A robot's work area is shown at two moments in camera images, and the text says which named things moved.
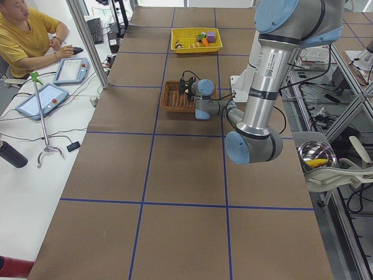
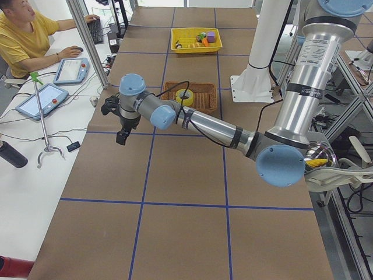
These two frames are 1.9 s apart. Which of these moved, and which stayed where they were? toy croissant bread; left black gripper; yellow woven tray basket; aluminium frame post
Moved: left black gripper
Stayed: yellow woven tray basket; aluminium frame post; toy croissant bread
